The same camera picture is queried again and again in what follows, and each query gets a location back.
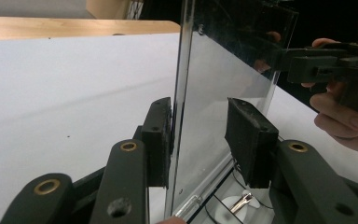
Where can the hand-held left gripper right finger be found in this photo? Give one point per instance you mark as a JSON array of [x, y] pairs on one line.
[[251, 146]]

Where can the smoky clear plastic box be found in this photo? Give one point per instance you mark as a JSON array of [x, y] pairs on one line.
[[217, 93]]

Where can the silver metal clip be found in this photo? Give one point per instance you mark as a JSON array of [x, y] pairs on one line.
[[240, 202]]

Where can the beige cabinet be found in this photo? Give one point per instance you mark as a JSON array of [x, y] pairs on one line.
[[108, 8]]

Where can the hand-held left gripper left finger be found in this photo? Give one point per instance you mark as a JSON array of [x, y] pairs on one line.
[[160, 146]]

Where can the white round pad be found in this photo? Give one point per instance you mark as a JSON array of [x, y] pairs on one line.
[[230, 214]]

